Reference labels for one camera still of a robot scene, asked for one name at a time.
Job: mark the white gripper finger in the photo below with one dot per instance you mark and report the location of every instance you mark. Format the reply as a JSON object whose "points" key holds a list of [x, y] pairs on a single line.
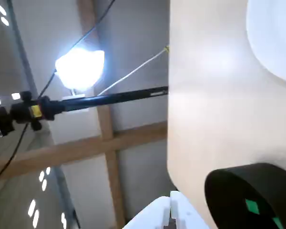
{"points": [[150, 214], [186, 212]]}

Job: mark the black pot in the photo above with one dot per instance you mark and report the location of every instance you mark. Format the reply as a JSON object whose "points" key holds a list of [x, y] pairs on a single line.
{"points": [[231, 200]]}

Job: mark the white dish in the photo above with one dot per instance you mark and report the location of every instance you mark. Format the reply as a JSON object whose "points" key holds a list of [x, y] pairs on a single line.
{"points": [[274, 35]]}

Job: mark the wooden beam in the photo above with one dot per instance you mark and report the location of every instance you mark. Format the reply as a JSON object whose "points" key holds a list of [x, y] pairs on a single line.
{"points": [[62, 150], [107, 124]]}

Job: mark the black light stand pole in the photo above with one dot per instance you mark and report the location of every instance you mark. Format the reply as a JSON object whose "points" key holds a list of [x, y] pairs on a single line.
{"points": [[85, 101]]}

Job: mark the bright white lamp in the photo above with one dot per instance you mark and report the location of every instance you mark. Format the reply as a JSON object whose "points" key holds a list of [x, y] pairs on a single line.
{"points": [[79, 69]]}

